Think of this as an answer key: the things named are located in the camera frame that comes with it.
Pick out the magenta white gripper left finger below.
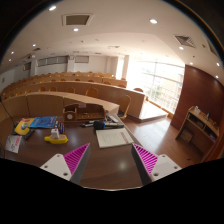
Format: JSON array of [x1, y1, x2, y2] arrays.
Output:
[[41, 143, 91, 185]]

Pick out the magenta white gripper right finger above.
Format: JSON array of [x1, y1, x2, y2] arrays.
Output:
[[131, 143, 181, 185]]

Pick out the white charger plug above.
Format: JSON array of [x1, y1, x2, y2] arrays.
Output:
[[51, 128, 59, 139]]

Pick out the yellow power strip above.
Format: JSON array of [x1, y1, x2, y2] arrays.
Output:
[[44, 134, 68, 144]]

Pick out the red blue marker pens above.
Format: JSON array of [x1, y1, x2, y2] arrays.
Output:
[[55, 121, 65, 134]]

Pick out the white paper document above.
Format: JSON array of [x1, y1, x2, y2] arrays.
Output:
[[96, 128, 134, 148]]

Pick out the black microphone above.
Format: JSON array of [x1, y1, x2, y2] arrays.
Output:
[[93, 121, 124, 130]]

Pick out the wooden desk organizer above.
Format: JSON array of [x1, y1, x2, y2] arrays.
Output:
[[63, 103, 105, 122]]

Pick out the blue book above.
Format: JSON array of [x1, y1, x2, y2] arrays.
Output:
[[30, 116, 56, 128]]

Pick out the black remote control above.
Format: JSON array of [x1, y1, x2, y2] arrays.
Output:
[[24, 129, 35, 140]]

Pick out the wooden side cabinet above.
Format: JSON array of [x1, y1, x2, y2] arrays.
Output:
[[176, 106, 219, 154]]

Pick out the yellow packet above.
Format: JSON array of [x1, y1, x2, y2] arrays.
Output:
[[14, 118, 33, 136]]

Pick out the white red paper bag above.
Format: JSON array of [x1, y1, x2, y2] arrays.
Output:
[[5, 135, 22, 153]]

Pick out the curved wooden desk row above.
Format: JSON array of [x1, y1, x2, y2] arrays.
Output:
[[2, 81, 145, 117]]

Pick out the wooden chair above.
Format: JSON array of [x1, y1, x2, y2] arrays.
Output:
[[118, 95, 131, 119]]

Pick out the black cable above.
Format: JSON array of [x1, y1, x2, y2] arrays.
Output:
[[0, 96, 16, 128]]

